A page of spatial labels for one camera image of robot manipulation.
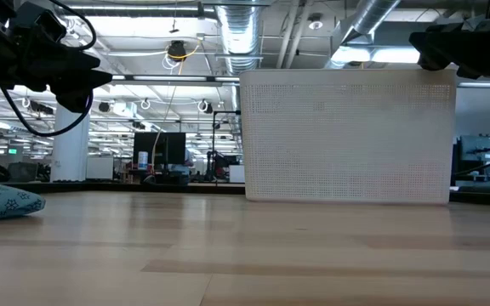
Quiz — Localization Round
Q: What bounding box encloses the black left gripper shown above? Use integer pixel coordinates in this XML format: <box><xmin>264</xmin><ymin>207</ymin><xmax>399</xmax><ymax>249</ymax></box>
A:
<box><xmin>0</xmin><ymin>2</ymin><xmax>114</xmax><ymax>115</ymax></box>

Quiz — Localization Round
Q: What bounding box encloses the white perforated panel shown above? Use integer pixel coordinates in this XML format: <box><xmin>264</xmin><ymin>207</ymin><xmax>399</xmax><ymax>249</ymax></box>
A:
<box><xmin>239</xmin><ymin>68</ymin><xmax>458</xmax><ymax>206</ymax></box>

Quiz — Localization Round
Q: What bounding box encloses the white building pillar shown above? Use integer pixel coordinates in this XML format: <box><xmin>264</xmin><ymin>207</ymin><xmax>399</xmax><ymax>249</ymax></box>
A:
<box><xmin>50</xmin><ymin>84</ymin><xmax>92</xmax><ymax>183</ymax></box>

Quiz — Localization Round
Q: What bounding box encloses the round ceiling sensor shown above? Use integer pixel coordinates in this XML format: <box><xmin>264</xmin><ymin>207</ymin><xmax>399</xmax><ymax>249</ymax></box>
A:
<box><xmin>307</xmin><ymin>13</ymin><xmax>324</xmax><ymax>31</ymax></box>

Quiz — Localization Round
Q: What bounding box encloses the dark workstation equipment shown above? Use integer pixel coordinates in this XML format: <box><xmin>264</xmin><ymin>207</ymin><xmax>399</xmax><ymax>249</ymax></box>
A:
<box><xmin>453</xmin><ymin>134</ymin><xmax>490</xmax><ymax>179</ymax></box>

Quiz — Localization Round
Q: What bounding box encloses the silver corrugated ventilation duct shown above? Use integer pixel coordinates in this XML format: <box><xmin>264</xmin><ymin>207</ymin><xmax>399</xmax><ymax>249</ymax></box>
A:
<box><xmin>214</xmin><ymin>3</ymin><xmax>264</xmax><ymax>77</ymax></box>

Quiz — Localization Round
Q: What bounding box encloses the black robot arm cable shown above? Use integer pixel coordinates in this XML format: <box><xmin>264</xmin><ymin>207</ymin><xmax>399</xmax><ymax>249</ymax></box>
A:
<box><xmin>0</xmin><ymin>84</ymin><xmax>94</xmax><ymax>138</ymax></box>

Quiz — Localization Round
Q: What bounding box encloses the black computer monitor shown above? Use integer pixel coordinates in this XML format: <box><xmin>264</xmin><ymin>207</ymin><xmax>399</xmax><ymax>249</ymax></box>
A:
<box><xmin>133</xmin><ymin>132</ymin><xmax>186</xmax><ymax>167</ymax></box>

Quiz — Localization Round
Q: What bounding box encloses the black ceiling device yellow cable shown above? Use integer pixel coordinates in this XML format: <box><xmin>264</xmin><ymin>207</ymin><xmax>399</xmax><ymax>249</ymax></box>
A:
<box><xmin>167</xmin><ymin>40</ymin><xmax>188</xmax><ymax>63</ymax></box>

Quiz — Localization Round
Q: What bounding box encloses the silver smooth ventilation duct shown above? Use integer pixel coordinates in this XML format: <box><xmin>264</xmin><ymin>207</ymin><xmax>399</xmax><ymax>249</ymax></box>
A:
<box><xmin>329</xmin><ymin>0</ymin><xmax>402</xmax><ymax>48</ymax></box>

